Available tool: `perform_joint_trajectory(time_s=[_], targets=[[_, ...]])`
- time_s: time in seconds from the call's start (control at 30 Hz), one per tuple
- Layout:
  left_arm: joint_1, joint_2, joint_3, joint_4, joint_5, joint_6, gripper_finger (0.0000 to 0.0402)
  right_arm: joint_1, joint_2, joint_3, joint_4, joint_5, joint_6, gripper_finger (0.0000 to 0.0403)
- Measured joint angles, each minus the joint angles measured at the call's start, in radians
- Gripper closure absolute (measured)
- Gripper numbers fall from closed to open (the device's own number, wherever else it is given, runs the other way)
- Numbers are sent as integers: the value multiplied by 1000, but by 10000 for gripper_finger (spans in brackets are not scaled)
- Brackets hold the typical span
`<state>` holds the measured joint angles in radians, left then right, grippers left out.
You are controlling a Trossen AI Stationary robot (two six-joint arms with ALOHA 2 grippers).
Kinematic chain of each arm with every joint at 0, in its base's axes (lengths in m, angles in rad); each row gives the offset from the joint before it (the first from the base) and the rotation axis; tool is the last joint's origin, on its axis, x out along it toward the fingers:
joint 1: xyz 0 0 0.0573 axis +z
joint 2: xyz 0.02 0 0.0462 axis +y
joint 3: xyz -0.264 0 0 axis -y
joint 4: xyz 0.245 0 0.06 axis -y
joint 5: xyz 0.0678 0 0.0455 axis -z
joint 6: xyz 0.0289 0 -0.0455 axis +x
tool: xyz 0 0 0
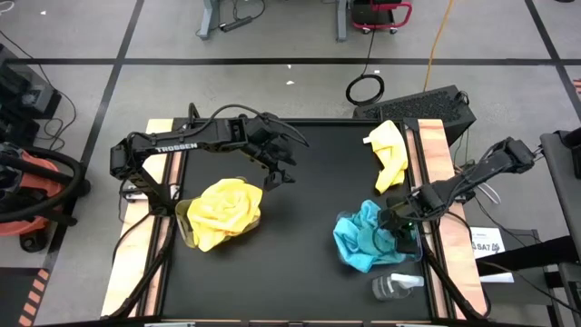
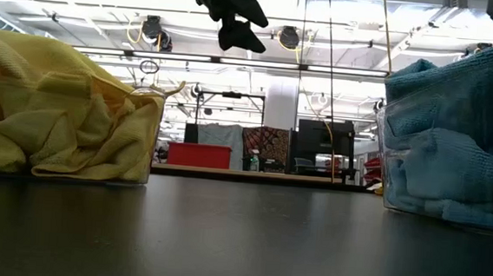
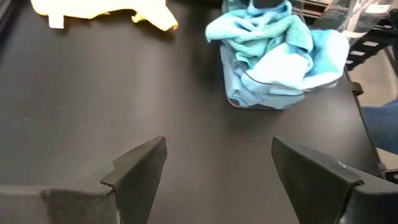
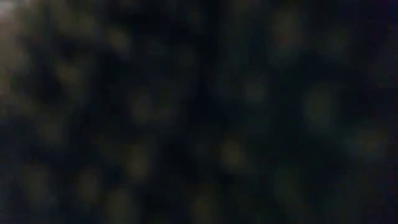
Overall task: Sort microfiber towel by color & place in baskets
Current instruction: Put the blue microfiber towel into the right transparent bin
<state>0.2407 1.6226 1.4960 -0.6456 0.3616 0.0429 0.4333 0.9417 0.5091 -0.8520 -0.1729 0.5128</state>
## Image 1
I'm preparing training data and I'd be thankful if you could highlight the clear spray bottle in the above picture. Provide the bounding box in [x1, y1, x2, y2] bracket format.
[371, 272, 426, 302]

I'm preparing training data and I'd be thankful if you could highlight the yellow extension cable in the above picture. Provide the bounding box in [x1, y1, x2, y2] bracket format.
[422, 0, 457, 94]

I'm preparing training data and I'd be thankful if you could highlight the grey desk leg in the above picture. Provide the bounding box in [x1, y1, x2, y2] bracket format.
[196, 0, 222, 41]
[335, 0, 350, 43]

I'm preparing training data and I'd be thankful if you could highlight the black metal beam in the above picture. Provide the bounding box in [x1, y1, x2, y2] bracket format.
[476, 234, 581, 278]

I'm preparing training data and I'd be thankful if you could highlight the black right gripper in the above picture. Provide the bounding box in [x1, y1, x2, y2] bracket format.
[379, 194, 422, 254]

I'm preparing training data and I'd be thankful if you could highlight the black orange-striped floor mat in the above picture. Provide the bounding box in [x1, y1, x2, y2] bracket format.
[0, 266, 51, 327]

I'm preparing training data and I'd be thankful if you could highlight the clear plastic basket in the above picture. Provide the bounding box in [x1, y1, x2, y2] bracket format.
[333, 194, 424, 264]
[174, 175, 265, 251]

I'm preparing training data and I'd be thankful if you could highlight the orange shop vacuum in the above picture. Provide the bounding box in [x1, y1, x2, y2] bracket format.
[0, 141, 92, 253]

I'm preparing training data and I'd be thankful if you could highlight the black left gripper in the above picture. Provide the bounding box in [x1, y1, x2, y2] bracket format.
[247, 113, 300, 192]

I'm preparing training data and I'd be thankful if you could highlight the red utility cart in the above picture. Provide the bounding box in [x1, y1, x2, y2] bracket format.
[348, 0, 414, 35]

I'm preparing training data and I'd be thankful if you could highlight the black coiled cable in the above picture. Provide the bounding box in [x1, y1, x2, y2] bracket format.
[345, 25, 387, 107]

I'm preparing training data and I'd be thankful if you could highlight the white cable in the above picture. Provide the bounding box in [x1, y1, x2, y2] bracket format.
[474, 181, 503, 206]

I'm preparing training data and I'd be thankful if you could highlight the black power strip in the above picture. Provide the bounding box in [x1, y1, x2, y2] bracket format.
[219, 15, 254, 34]

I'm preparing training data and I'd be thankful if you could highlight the white paper sheet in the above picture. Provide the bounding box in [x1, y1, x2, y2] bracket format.
[469, 225, 517, 285]

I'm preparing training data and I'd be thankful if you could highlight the black vacuum hose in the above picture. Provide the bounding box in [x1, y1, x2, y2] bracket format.
[0, 144, 92, 224]

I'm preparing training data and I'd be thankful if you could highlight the black equipment stack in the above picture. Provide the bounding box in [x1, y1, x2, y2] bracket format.
[0, 43, 63, 146]

